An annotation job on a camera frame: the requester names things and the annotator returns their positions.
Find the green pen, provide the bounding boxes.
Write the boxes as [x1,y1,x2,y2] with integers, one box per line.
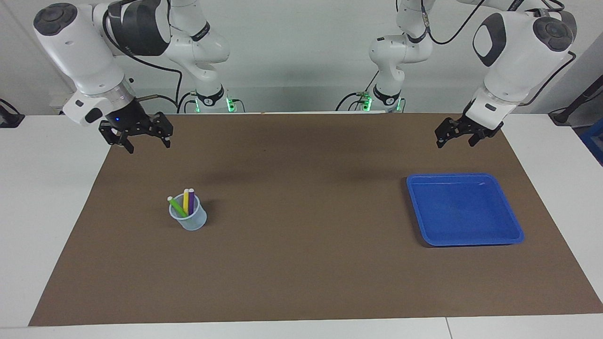
[167,196,188,218]

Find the blue plastic tray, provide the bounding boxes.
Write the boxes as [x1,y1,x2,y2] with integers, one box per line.
[407,173,525,247]

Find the white power strip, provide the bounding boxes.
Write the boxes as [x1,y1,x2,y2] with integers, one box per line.
[49,93,76,116]

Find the clear plastic cup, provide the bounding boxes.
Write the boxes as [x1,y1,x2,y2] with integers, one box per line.
[169,193,207,231]

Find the black stand pole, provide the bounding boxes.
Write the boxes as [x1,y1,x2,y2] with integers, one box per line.
[549,75,603,127]

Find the blue crate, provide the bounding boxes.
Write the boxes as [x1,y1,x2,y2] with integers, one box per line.
[579,123,603,165]

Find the brown table mat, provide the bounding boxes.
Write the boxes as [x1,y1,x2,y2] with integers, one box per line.
[28,112,603,327]

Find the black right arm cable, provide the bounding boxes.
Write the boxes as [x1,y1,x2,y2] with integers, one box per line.
[103,5,194,113]

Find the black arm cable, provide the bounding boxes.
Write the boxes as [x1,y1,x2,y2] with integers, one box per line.
[418,0,578,106]
[103,5,194,113]

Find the black base cables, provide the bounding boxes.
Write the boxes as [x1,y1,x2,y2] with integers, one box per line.
[177,92,245,113]
[335,70,380,112]

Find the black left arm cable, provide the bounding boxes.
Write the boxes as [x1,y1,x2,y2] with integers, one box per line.
[418,0,578,106]

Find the black clamp mount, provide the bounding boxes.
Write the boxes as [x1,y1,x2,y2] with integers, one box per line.
[0,99,25,129]

